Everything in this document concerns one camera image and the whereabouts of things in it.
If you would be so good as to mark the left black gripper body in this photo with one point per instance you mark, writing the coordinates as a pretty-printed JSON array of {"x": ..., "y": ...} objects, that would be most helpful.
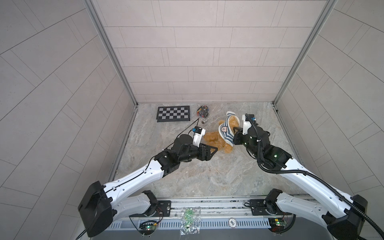
[{"x": 202, "y": 151}]

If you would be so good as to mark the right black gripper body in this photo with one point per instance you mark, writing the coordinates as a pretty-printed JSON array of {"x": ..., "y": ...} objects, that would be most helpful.
[{"x": 237, "y": 137}]

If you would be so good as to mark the striped knit bear sweater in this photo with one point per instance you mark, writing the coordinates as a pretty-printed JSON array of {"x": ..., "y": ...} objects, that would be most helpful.
[{"x": 226, "y": 128}]

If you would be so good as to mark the brown teddy bear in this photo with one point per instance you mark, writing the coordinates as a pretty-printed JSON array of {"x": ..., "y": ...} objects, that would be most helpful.
[{"x": 214, "y": 139}]

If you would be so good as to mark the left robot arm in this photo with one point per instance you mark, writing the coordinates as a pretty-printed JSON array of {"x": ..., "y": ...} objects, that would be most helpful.
[{"x": 103, "y": 204}]

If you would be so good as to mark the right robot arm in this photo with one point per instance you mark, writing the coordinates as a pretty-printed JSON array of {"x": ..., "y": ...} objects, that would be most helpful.
[{"x": 338, "y": 212}]

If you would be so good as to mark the bag of colourful small parts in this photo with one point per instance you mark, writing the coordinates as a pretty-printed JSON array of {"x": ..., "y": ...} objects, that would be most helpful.
[{"x": 203, "y": 111}]

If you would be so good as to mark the black white checkerboard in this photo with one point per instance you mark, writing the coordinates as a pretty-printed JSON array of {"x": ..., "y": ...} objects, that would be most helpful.
[{"x": 173, "y": 114}]

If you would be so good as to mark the clear bag green parts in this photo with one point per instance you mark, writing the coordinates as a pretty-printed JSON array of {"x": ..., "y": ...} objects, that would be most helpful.
[{"x": 190, "y": 221}]

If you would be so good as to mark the round white sticker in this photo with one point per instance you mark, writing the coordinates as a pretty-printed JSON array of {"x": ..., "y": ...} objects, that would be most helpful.
[{"x": 232, "y": 223}]

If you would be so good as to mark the left green circuit board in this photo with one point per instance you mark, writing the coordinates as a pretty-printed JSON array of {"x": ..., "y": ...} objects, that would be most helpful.
[{"x": 148, "y": 227}]

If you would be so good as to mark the right circuit board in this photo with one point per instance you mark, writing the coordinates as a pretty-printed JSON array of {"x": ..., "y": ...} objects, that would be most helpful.
[{"x": 277, "y": 225}]

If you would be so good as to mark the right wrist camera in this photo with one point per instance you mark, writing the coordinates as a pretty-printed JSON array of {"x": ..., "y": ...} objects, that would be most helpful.
[{"x": 248, "y": 123}]

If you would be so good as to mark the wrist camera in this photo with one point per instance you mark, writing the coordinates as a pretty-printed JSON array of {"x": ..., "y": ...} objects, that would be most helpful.
[
  {"x": 198, "y": 135},
  {"x": 248, "y": 123}
]

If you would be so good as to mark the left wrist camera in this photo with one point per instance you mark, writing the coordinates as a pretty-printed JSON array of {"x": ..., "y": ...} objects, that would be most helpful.
[{"x": 198, "y": 135}]

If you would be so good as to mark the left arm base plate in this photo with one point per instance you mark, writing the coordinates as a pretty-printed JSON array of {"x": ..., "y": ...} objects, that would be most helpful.
[{"x": 163, "y": 209}]

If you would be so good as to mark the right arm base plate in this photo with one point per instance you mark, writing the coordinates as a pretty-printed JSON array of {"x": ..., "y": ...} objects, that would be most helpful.
[{"x": 259, "y": 208}]

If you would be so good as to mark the aluminium mounting rail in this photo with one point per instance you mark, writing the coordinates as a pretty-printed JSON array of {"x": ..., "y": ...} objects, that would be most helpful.
[{"x": 215, "y": 214}]

